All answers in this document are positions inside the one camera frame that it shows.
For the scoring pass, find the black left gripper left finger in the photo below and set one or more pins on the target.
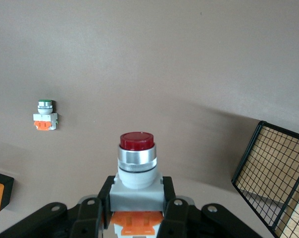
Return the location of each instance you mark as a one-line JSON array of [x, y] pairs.
[[90, 218]]

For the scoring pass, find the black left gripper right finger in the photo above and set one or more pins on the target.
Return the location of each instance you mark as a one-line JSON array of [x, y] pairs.
[[176, 218]]

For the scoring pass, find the brown table cover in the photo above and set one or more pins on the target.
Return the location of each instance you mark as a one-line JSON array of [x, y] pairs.
[[149, 49]]

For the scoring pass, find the red push button switch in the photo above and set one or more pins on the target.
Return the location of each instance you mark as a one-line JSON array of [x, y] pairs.
[[137, 158]]

